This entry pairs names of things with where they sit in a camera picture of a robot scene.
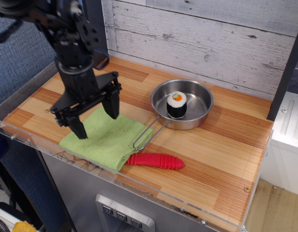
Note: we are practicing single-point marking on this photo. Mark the yellow object bottom left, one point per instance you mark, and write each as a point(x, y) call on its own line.
point(23, 226)

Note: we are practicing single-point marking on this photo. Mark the white aluminium side unit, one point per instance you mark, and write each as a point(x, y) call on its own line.
point(280, 165)

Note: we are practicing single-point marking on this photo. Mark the silver control panel with buttons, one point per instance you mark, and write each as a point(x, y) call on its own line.
point(116, 217)

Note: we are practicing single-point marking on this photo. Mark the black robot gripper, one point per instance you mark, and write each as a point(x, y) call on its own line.
point(83, 91)

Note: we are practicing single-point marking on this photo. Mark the plush sushi roll toy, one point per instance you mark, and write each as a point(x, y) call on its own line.
point(176, 105)

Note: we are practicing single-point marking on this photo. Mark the clear acrylic front guard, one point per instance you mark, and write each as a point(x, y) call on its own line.
point(222, 159)

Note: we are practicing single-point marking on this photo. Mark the small steel frying pan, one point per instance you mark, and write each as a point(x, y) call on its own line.
point(199, 104)

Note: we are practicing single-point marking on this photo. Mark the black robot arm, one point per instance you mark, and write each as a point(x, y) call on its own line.
point(77, 45)

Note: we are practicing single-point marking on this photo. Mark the red handled metal spoon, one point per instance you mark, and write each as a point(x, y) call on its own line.
point(164, 161)

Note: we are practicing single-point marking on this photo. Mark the green cloth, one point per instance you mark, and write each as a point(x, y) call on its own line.
point(110, 141)

